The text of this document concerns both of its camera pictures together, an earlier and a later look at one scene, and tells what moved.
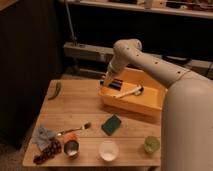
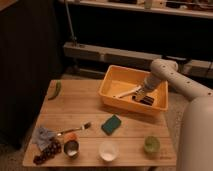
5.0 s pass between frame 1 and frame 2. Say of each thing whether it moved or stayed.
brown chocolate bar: moved
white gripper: moved
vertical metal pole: stayed
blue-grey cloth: stayed
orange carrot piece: stayed
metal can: stayed
